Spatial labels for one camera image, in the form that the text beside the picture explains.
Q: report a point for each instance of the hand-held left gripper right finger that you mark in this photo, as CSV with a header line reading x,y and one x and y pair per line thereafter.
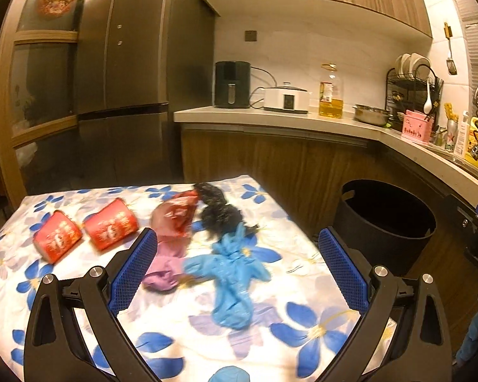
x,y
342,268

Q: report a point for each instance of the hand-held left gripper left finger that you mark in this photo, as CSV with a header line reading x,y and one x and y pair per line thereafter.
x,y
133,268

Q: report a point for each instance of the purple plastic bag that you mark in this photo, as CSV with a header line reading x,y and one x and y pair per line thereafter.
x,y
163,274

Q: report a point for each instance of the red paper cup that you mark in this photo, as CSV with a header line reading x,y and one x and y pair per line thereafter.
x,y
111,223
57,236

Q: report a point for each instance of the black round trash bin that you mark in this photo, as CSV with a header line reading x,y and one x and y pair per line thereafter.
x,y
382,230

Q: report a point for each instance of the red printed plastic bag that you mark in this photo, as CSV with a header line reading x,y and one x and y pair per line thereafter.
x,y
179,211

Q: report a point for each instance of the blue plastic bag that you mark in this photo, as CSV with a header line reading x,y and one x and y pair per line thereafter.
x,y
231,282

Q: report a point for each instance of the large black plastic bag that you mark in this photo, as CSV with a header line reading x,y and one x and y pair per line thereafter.
x,y
219,215

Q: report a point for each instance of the person's right hand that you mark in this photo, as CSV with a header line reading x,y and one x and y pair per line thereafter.
x,y
476,330

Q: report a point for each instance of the white plastic bottle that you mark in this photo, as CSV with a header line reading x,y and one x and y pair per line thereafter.
x,y
462,135

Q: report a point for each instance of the silver drink can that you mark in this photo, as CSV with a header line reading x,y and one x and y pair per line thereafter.
x,y
451,139

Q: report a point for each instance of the yellow scrub sponge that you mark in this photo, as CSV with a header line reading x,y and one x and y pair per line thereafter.
x,y
452,112

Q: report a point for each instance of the pink utensil holder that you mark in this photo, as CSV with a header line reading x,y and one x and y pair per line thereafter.
x,y
417,129

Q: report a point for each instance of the kitchen counter with cabinets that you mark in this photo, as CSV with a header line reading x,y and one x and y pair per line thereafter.
x,y
302,155

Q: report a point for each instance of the white ceramic spoon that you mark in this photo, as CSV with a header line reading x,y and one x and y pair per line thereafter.
x,y
428,97

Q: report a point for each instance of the blue floral tablecloth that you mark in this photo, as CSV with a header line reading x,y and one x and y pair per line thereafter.
x,y
239,350

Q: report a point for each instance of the black dish rack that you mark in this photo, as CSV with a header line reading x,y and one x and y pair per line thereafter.
x,y
398,95

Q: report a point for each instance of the hanging slotted spatula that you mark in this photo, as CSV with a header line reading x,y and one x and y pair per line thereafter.
x,y
451,65

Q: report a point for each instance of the stainless steel bowl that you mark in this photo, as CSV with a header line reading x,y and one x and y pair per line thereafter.
x,y
370,114

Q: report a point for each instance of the white plate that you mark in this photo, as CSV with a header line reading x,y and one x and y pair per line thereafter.
x,y
420,65
403,63

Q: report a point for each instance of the cooking oil bottle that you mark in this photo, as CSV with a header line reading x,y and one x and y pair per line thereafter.
x,y
330,99

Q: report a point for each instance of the white electric cooker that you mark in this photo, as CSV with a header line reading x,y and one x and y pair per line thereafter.
x,y
285,99

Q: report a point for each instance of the dark steel refrigerator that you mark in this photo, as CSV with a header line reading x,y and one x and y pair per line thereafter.
x,y
139,67

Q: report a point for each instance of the wooden glass door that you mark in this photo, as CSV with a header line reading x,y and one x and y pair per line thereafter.
x,y
40,87

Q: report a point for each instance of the black air fryer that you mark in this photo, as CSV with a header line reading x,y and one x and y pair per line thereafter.
x,y
231,85

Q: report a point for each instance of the dark wall socket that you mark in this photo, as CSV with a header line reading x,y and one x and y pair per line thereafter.
x,y
251,36

